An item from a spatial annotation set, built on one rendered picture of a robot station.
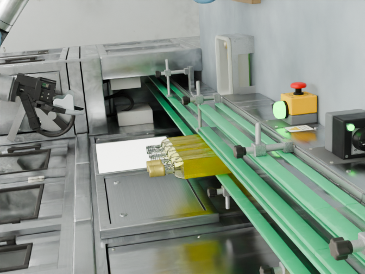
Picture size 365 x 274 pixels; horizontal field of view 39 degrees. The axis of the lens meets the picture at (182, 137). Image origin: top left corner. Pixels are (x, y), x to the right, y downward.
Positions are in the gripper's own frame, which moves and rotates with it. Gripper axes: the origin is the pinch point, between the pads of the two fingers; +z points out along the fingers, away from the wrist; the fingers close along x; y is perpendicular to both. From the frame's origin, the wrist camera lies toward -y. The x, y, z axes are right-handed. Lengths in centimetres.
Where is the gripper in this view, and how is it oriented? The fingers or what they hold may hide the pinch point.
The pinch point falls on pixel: (79, 112)
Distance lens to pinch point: 161.0
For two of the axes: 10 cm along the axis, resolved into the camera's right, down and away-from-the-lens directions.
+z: 9.4, 2.2, 2.5
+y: 2.8, -9.4, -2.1
